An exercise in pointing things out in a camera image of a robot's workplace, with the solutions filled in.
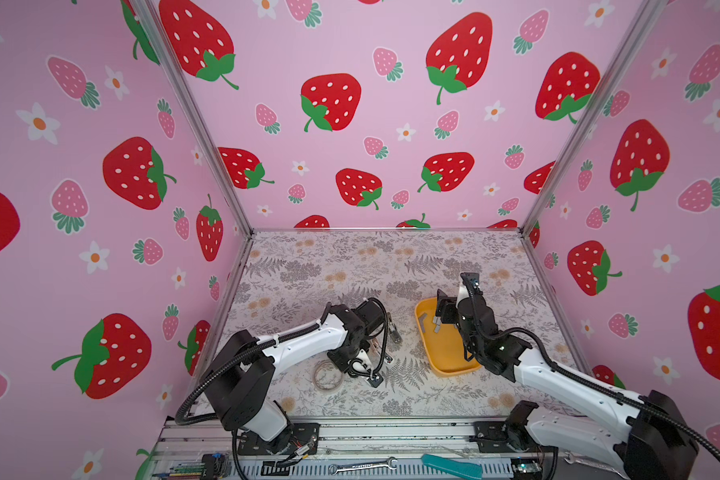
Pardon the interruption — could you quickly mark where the aluminium corner post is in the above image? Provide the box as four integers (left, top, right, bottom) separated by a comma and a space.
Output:
519, 0, 667, 240
133, 0, 254, 239

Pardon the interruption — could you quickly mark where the clear tape roll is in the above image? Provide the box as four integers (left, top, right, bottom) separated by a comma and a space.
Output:
312, 360, 344, 393

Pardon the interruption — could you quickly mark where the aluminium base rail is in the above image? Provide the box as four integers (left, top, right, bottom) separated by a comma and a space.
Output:
149, 416, 655, 480

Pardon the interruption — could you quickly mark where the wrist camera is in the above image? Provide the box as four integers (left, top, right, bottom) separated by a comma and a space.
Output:
459, 272, 483, 298
355, 360, 384, 388

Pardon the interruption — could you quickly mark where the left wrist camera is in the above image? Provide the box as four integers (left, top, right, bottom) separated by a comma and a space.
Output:
355, 360, 384, 388

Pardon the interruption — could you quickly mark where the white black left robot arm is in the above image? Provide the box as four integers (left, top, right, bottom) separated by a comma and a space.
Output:
175, 297, 389, 444

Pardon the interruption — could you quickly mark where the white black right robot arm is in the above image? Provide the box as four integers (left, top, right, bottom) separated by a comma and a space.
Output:
434, 272, 720, 479

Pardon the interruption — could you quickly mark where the aluminium corner post left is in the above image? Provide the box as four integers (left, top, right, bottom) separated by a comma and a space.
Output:
133, 0, 254, 239

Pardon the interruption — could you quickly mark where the silver wrench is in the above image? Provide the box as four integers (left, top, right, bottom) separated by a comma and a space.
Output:
564, 452, 629, 480
328, 456, 399, 475

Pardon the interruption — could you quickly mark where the aluminium corner post right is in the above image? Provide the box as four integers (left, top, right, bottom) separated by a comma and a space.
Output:
519, 0, 667, 240

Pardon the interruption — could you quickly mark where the teal handled tool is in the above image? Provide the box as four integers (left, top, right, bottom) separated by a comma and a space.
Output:
421, 454, 483, 480

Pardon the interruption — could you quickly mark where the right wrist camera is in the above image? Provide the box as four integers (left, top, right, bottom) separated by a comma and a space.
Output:
459, 272, 483, 298

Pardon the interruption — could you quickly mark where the yellow plastic tray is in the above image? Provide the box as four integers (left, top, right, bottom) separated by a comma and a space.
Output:
414, 298, 482, 377

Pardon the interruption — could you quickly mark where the pink white stapler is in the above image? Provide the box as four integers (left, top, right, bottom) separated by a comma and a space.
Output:
388, 324, 402, 344

